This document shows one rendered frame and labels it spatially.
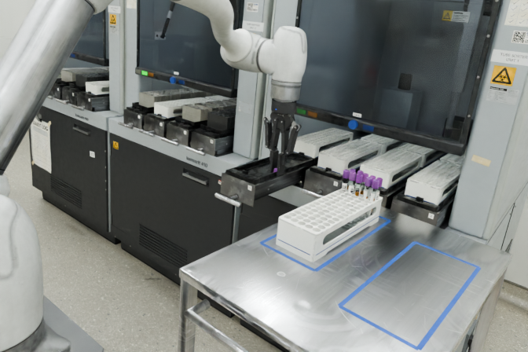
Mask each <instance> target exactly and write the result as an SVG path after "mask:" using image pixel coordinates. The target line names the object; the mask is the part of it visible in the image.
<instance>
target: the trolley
mask: <svg viewBox="0 0 528 352"><path fill-rule="evenodd" d="M277 226H278V222H277V223H275V224H273V225H271V226H269V227H267V228H265V229H262V230H260V231H258V232H257V233H254V234H251V235H250V236H247V237H245V238H244V239H242V240H238V241H237V242H235V243H233V244H230V245H229V246H226V247H224V248H222V249H220V250H218V251H215V252H213V253H211V254H209V255H207V256H205V257H203V258H200V259H198V260H196V261H195V262H192V263H189V264H188V265H186V266H183V267H182V268H180V269H179V277H180V278H181V288H180V306H179V325H178V352H194V346H195V333H196V325H197V326H198V327H200V328H201V329H203V330H204V331H205V332H206V333H207V334H209V335H210V336H212V337H213V338H214V339H216V340H217V341H219V342H220V343H221V344H222V345H224V346H225V347H227V348H228V349H229V350H231V351H232V352H249V351H247V350H246V349H244V348H243V347H242V346H241V345H239V344H238V343H236V342H235V341H233V340H232V339H230V338H229V337H228V336H227V335H225V334H224V333H223V332H221V331H219V330H218V329H217V328H216V327H214V326H213V325H212V324H210V323H208V322H207V321H205V320H204V319H203V318H202V317H200V316H199V315H198V314H200V313H202V312H203V311H205V310H207V309H209V308H210V303H209V301H208V300H207V299H204V300H203V301H201V302H199V303H197V292H198V290H199V291H201V292H203V293H204V294H205V295H207V296H208V297H210V298H211V299H213V300H214V301H215V302H217V303H219V304H220V305H222V306H224V307H225V308H226V309H227V310H229V311H231V312H232V313H234V314H235V315H237V316H238V317H239V318H241V319H242V320H244V321H246V322H247V323H248V324H250V325H251V326H253V327H254V328H256V329H258V330H259V331H260V332H262V333H263V334H265V335H266V336H268V337H270V338H271V339H272V340H274V341H275V342H277V343H279V344H280V345H281V346H283V347H284V348H286V349H287V350H289V351H291V352H455V351H456V350H457V347H458V346H459V345H460V343H461V341H462V340H463V338H464V337H465V335H466V334H467V332H468V330H469V328H470V327H471V325H472V324H473V322H474V320H475V318H476V317H477V316H478V314H479V312H480V310H481V312H480V315H479V318H478V323H477V325H476V329H475V334H474V336H473V339H472V342H471V347H470V350H469V352H482V350H483V347H484V344H485V341H486V337H487V334H488V331H489V328H490V324H491V321H492V318H493V314H494V310H495V308H496V305H497V300H498V298H499V294H500V292H501V288H502V284H503V282H504V277H505V274H506V272H507V268H508V265H509V263H510V262H511V260H512V256H513V255H512V254H510V253H507V252H506V251H502V250H500V249H497V248H495V247H491V246H489V245H486V244H483V243H480V242H478V241H475V240H472V239H469V238H467V237H465V236H461V235H459V234H456V233H452V232H450V231H448V230H445V229H442V228H439V227H437V226H434V225H431V224H428V223H426V222H422V221H420V220H418V219H415V218H411V217H409V216H407V215H404V214H401V213H398V212H396V211H392V210H390V209H387V208H385V207H380V211H379V219H378V222H376V223H374V224H373V225H371V226H368V227H366V228H364V229H363V230H362V231H360V232H358V233H356V234H355V235H353V236H352V237H350V238H349V239H347V240H345V241H343V242H342V243H341V244H339V245H338V246H336V247H334V248H333V249H332V250H330V251H328V252H327V254H326V255H324V256H322V257H321V258H319V259H318V260H317V261H315V262H310V261H308V260H306V259H304V258H302V257H300V256H298V255H296V254H294V253H292V252H290V251H288V250H286V249H284V248H282V247H280V246H278V245H276V239H277Z"/></svg>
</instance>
